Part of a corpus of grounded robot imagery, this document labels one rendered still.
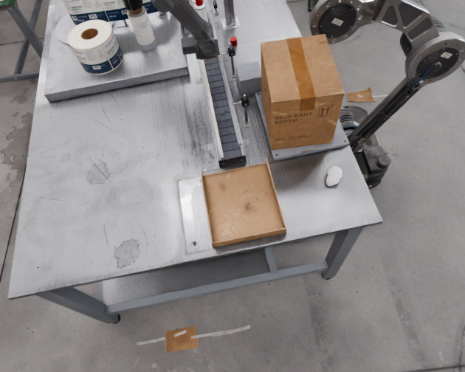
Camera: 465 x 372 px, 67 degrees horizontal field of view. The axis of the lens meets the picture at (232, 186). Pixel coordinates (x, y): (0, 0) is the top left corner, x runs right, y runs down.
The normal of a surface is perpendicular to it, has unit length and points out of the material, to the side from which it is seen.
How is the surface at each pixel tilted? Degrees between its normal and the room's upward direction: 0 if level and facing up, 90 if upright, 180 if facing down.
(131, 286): 0
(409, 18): 90
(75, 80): 0
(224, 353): 0
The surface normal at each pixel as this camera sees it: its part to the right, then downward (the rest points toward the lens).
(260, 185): -0.09, -0.50
